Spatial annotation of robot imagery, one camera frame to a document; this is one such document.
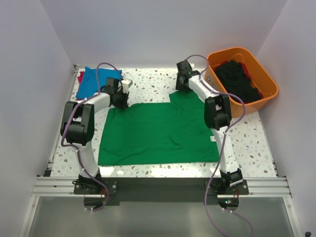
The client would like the green t shirt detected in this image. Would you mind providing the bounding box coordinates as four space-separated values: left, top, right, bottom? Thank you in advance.
98 91 219 166

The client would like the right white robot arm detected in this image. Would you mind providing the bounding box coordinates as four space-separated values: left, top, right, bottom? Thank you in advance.
175 60 243 194

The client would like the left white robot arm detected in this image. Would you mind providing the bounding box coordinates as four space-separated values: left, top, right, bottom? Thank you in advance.
60 78 133 194

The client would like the folded blue t shirt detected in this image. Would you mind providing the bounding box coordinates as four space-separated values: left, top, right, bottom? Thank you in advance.
76 67 122 100

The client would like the folded red t shirt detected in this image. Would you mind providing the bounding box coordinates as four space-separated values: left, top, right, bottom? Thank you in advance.
76 71 84 100

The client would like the black t shirt in basket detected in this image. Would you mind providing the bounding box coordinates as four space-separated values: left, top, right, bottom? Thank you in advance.
215 60 261 104

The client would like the orange plastic basket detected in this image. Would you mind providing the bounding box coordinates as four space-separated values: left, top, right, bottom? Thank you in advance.
204 47 278 114

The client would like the red garment in basket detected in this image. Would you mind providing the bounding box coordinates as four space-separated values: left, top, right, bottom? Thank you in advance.
241 63 264 99

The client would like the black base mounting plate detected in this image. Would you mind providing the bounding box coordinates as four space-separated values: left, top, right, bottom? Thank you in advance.
72 178 249 207

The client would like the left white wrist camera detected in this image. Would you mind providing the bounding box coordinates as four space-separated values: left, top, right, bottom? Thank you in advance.
121 79 133 93

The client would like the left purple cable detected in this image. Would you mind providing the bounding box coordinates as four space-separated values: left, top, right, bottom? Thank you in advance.
60 62 124 212

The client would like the purple cable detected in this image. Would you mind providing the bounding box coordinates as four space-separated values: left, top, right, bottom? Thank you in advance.
185 54 255 237
60 62 124 212

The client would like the aluminium frame rail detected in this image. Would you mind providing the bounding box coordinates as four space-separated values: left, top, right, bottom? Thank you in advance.
32 177 292 198

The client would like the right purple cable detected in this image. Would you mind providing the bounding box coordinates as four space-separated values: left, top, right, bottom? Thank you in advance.
185 54 255 237

